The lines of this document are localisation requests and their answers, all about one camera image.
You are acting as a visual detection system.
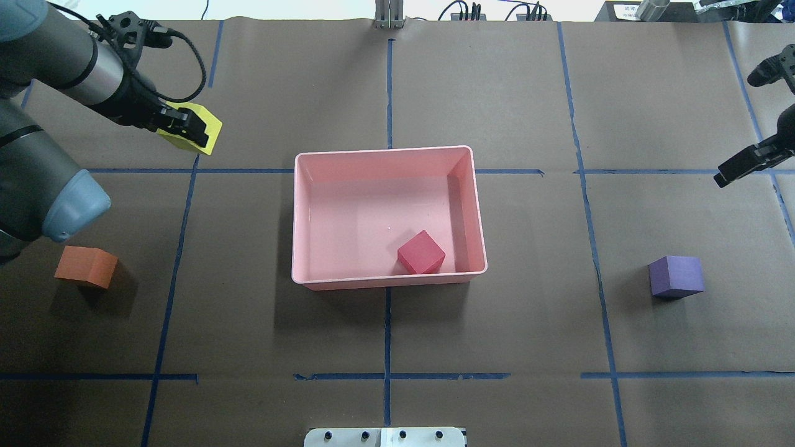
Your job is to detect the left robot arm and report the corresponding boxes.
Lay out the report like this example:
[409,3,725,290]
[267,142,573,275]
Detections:
[1,1,222,264]

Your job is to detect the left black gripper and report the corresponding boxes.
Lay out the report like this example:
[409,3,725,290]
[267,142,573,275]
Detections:
[124,96,209,149]

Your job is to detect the black box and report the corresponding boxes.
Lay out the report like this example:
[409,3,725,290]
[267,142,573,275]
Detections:
[594,1,701,23]

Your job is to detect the red block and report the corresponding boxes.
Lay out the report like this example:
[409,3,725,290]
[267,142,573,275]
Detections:
[397,230,446,274]

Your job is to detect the pink bin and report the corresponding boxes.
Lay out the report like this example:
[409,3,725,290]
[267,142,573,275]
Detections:
[291,145,488,291]

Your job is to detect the aluminium frame post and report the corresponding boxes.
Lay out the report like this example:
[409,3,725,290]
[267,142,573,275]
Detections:
[373,0,405,29]

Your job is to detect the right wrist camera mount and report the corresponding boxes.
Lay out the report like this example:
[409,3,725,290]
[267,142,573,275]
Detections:
[747,43,794,94]

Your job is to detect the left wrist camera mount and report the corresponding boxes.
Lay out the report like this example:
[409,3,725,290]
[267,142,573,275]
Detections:
[96,11,173,49]

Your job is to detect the purple block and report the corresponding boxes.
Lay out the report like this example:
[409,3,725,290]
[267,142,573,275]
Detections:
[647,255,706,300]

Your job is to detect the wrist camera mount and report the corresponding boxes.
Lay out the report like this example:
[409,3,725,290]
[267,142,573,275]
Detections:
[96,11,173,49]
[747,43,794,94]

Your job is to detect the yellow block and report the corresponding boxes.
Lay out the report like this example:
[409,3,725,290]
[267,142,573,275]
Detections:
[155,102,222,156]

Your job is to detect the orange block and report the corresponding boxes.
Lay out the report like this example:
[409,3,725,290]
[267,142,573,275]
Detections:
[53,246,119,291]

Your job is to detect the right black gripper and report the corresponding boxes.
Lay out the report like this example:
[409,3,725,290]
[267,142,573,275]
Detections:
[714,104,794,189]

